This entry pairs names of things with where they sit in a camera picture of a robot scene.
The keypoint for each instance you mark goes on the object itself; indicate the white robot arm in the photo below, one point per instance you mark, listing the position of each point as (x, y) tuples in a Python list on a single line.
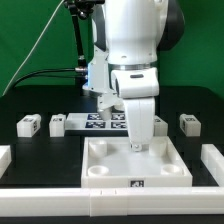
[(127, 35)]

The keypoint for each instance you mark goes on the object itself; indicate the white square tabletop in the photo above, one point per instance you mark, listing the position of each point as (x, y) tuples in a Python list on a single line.
[(110, 162)]

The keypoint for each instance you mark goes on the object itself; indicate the white front obstacle wall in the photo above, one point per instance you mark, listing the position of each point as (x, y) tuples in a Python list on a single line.
[(110, 202)]

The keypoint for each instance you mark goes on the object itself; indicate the white obstacle wall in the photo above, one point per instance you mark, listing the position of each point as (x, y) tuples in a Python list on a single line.
[(110, 202), (5, 158), (214, 162)]

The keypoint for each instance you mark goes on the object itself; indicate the white right obstacle wall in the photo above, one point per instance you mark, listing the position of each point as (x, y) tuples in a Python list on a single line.
[(214, 162)]

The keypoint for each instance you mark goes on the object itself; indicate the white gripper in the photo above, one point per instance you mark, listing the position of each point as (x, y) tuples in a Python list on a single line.
[(137, 89)]

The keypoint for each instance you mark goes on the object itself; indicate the white marker base plate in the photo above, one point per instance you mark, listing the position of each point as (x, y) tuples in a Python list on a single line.
[(93, 121)]

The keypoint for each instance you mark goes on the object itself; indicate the white left obstacle wall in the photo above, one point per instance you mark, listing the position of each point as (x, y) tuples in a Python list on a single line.
[(5, 158)]

